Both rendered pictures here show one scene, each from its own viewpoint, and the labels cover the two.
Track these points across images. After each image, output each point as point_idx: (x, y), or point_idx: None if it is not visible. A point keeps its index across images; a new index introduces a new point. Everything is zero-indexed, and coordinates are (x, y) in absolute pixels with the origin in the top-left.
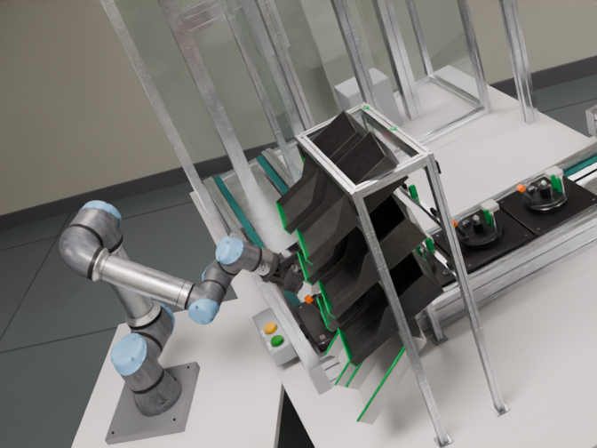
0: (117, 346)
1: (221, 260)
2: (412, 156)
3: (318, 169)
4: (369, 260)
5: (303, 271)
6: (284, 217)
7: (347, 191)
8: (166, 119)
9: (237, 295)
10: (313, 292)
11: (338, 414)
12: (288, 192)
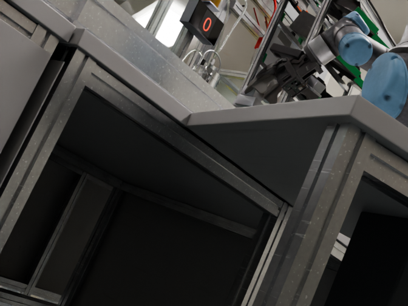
0: None
1: (368, 33)
2: (326, 20)
3: (360, 2)
4: (357, 68)
5: (354, 66)
6: (364, 21)
7: (377, 24)
8: None
9: (186, 107)
10: (276, 102)
11: None
12: (350, 3)
